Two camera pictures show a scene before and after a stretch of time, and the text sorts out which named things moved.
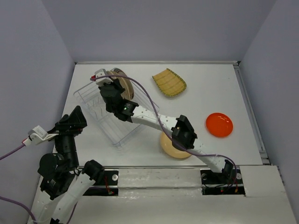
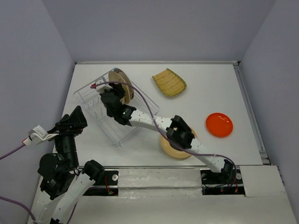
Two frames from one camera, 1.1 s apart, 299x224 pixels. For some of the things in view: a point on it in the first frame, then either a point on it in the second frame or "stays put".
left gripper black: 64,126 stays put
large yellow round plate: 167,144 stays put
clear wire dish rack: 90,99 stays put
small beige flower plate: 111,73 → 126,99
